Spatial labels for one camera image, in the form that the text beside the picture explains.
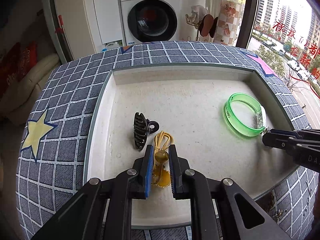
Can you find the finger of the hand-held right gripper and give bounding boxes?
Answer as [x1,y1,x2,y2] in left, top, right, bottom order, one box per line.
[262,132,301,152]
[271,129,320,140]

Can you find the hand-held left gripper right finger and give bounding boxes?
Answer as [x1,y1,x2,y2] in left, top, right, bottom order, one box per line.
[168,144,293,240]

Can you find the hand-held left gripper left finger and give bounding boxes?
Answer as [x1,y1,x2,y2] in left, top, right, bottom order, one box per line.
[31,144,154,240]

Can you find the yellow beaded hair tie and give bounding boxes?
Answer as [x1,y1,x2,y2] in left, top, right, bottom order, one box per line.
[150,131,175,188]

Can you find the black hair claw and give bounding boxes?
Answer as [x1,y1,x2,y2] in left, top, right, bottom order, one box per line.
[132,112,160,151]

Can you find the white shallow tray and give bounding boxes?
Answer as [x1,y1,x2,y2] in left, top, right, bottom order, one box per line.
[83,68,298,230]

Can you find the green translucent bangle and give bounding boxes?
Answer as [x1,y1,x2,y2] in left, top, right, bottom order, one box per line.
[223,93,267,137]

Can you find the red window stickers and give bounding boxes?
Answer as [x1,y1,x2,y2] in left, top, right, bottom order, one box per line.
[272,17,320,83]

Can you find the blue checked star tablecloth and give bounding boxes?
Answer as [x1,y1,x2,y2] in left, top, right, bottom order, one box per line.
[15,41,320,240]

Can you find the checked patterned bag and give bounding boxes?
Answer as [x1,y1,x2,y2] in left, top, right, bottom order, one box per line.
[214,0,245,45]

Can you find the white detergent jug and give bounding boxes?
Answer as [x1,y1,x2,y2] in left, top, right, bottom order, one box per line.
[101,41,123,53]

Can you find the brown slippers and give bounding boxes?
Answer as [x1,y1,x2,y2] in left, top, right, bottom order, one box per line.
[200,14,219,38]

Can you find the cream sofa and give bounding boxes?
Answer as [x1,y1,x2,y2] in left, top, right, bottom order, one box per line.
[0,52,61,127]

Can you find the white cloth on rack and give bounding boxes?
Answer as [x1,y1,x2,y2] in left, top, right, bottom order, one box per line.
[189,5,207,22]

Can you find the white washing machine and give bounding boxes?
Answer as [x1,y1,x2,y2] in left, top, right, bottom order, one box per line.
[119,0,182,46]

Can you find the white cabinet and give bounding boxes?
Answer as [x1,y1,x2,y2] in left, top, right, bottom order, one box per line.
[91,0,123,53]

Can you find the red cushion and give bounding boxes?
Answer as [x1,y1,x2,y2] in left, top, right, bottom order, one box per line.
[0,41,38,98]

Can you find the dark window frame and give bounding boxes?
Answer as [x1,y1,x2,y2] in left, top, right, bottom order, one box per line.
[236,0,262,48]

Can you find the gold wire rack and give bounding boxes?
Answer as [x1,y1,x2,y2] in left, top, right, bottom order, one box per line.
[185,5,218,42]

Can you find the red handled mop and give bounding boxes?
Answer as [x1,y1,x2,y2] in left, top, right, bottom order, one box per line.
[55,15,75,60]

